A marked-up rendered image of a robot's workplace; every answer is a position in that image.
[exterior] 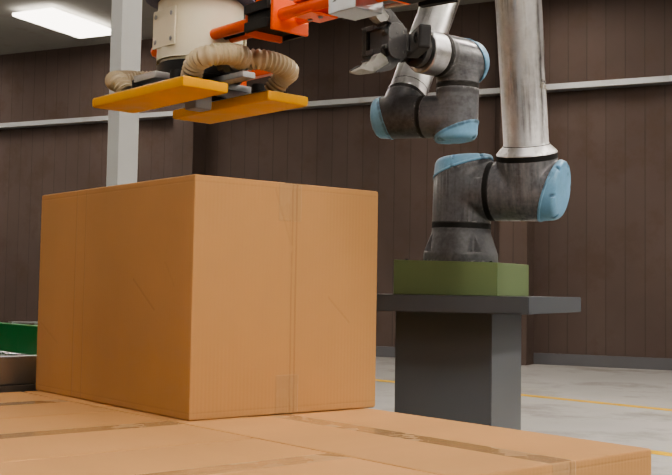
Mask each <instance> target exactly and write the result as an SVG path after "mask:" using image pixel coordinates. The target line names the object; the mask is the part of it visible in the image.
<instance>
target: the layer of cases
mask: <svg viewBox="0 0 672 475"><path fill-rule="evenodd" d="M0 475H651V450H650V449H649V448H642V447H635V446H628V445H621V444H614V443H607V442H600V441H593V440H586V439H579V438H572V437H565V436H558V435H551V434H544V433H537V432H530V431H523V430H516V429H509V428H502V427H495V426H488V425H481V424H474V423H467V422H460V421H453V420H446V419H439V418H432V417H425V416H418V415H411V414H404V413H397V412H390V411H383V410H376V409H369V408H358V409H344V410H331V411H318V412H305V413H292V414H278V415H265V416H252V417H238V418H225V419H212V420H199V421H186V420H181V419H176V418H171V417H166V416H161V415H156V414H152V413H147V412H142V411H137V410H132V409H127V408H122V407H117V406H112V405H107V404H102V403H97V402H93V401H88V400H83V399H78V398H73V397H68V396H63V395H58V394H53V393H48V392H43V391H25V392H2V393H0Z"/></svg>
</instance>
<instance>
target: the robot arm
mask: <svg viewBox="0 0 672 475"><path fill-rule="evenodd" d="M459 2H460V0H458V2H455V3H449V4H443V5H437V6H431V7H425V8H422V7H419V9H418V11H417V14H416V17H415V19H414V22H413V25H412V28H411V30H410V33H409V34H408V33H407V28H405V27H404V25H403V23H401V21H400V20H399V19H398V18H397V16H396V14H395V13H394V12H393V11H392V10H391V9H390V8H388V9H385V8H384V4H383V13H382V14H380V15H376V16H372V17H368V18H369V19H370V20H371V21H372V22H373V23H375V24H381V22H383V23H384V24H386V25H384V26H382V27H381V26H380V27H377V26H374V25H372V26H368V27H364V28H362V58H366V59H370V60H365V61H361V63H362V65H359V66H355V67H354V68H352V69H351V70H349V73H351V74H355V75H364V74H372V73H377V72H386V71H390V70H392V69H393V68H394V67H395V66H396V65H397V64H398V65H397V68H396V71H395V73H394V76H393V79H392V81H391V84H390V86H389V87H388V89H387V91H386V94H385V97H384V98H381V97H378V98H376V99H374V100H373V102H372V104H371V107H370V121H371V125H372V128H373V131H374V133H375V134H376V135H377V136H378V137H379V138H381V139H391V140H394V139H405V138H434V140H435V142H436V143H439V144H461V143H467V142H471V141H473V140H475V139H476V137H477V135H478V125H479V120H478V117H479V83H480V82H481V81H482V80H483V79H484V78H485V77H486V75H487V72H488V70H489V64H490V60H489V55H488V52H487V50H486V48H485V47H484V46H483V45H482V44H481V43H479V42H476V41H474V40H472V39H470V38H462V37H457V36H453V35H449V31H450V29H451V26H452V23H453V20H454V17H455V14H456V11H457V8H458V5H459ZM495 7H496V24H497V42H498V59H499V77H500V94H501V112H502V129H503V147H502V148H501V149H500V150H499V151H498V153H497V154H496V161H495V162H493V157H492V155H490V154H485V153H481V154H479V153H464V154H455V155H448V156H444V157H441V158H439V159H438V160H437V161H436V163H435V168H434V175H433V206H432V232H431V235H430V237H429V240H428V242H427V245H426V247H425V250H424V253H423V260H426V261H462V262H489V261H493V262H497V263H498V253H497V250H496V247H495V244H494V241H493V238H492V235H491V221H538V222H543V221H552V220H557V219H559V218H560V217H561V216H562V215H563V214H564V212H565V210H566V208H567V205H568V201H569V196H570V185H571V174H570V168H569V165H568V164H567V162H566V161H564V160H558V150H557V149H556V148H554V147H553V146H552V145H551V144H550V142H549V130H548V111H547V91H546V71H545V52H544V32H543V12H542V0H495ZM434 76H435V77H436V95H431V96H427V95H428V92H429V89H430V87H431V84H432V81H433V78H434Z"/></svg>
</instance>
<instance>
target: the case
mask: <svg viewBox="0 0 672 475"><path fill-rule="evenodd" d="M377 229H378V192H376V191H368V190H358V189H347V188H337V187H326V186H315V185H305V184H294V183H284V182H273V181H263V180H252V179H241V178H231V177H220V176H210V175H199V174H193V175H186V176H179V177H172V178H165V179H157V180H150V181H143V182H136V183H128V184H121V185H114V186H107V187H100V188H92V189H85V190H78V191H71V192H64V193H56V194H49V195H43V196H42V213H41V243H40V272H39V301H38V331H37V360H36V390H38V391H43V392H48V393H53V394H58V395H63V396H68V397H73V398H78V399H83V400H88V401H93V402H97V403H102V404H107V405H112V406H117V407H122V408H127V409H132V410H137V411H142V412H147V413H152V414H156V415H161V416H166V417H171V418H176V419H181V420H186V421H199V420H212V419H225V418H238V417H252V416H265V415H278V414H292V413H305V412H318V411H331V410H344V409H358V408H371V407H375V370H376V300H377Z"/></svg>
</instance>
